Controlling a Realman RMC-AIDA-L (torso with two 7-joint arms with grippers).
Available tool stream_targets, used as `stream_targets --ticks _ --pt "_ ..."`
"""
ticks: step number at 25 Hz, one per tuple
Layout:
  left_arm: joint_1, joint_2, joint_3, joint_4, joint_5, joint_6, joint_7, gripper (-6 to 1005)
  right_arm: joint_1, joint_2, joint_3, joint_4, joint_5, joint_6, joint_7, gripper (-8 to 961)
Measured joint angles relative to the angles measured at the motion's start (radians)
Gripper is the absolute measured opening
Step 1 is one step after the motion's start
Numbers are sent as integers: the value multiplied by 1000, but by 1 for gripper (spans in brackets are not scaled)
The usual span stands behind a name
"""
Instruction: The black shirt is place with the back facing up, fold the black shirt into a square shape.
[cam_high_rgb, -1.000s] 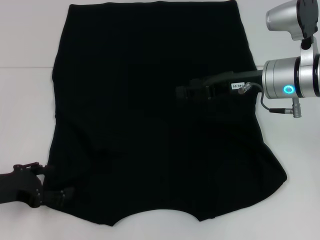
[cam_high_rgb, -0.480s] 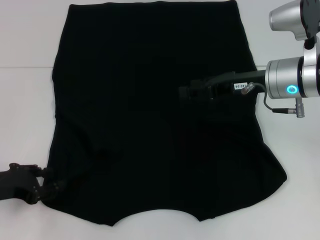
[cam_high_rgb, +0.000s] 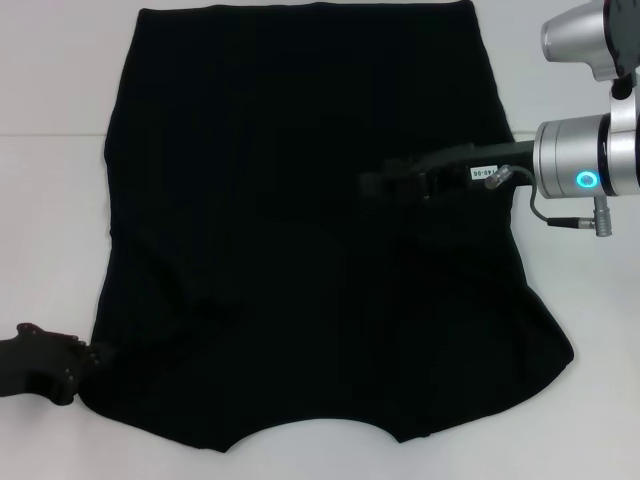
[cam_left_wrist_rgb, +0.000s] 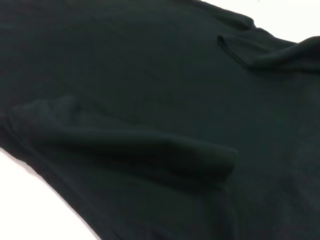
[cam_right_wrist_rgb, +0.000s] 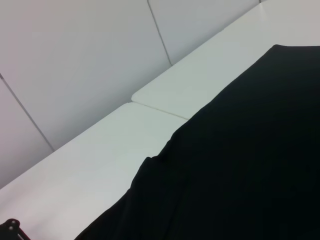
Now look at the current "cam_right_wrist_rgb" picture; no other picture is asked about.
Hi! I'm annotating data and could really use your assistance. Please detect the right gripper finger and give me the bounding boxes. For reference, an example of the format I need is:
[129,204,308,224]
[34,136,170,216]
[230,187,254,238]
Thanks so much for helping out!
[0,218,31,240]

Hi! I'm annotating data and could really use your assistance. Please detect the black t-shirt with white print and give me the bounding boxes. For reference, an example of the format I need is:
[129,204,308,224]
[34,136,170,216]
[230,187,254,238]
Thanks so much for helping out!
[73,44,320,240]

